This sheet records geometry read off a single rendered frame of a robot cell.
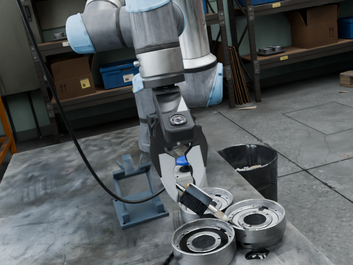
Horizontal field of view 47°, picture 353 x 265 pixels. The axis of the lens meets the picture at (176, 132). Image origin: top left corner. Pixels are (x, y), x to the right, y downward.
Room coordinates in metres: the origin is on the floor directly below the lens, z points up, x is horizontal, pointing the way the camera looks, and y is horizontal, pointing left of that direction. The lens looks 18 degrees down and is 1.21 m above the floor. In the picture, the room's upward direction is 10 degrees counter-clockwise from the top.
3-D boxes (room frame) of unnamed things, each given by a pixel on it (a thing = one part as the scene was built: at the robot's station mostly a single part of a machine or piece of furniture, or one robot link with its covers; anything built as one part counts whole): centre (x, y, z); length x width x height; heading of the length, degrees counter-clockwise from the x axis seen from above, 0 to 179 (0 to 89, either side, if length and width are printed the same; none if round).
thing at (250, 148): (1.87, -0.30, 0.21); 0.34 x 0.34 x 0.43
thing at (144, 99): (1.19, 0.04, 0.97); 0.13 x 0.12 x 0.14; 79
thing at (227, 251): (0.59, -0.01, 0.82); 0.10 x 0.10 x 0.04
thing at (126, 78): (4.30, 0.41, 0.56); 0.52 x 0.38 x 0.22; 98
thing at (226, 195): (0.70, -0.03, 0.82); 0.10 x 0.10 x 0.04
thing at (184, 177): (0.86, -0.01, 0.82); 0.08 x 0.07 x 0.05; 11
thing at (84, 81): (4.17, 0.94, 0.64); 0.49 x 0.40 x 0.37; 106
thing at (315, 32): (4.69, -1.72, 0.67); 0.52 x 0.43 x 0.43; 101
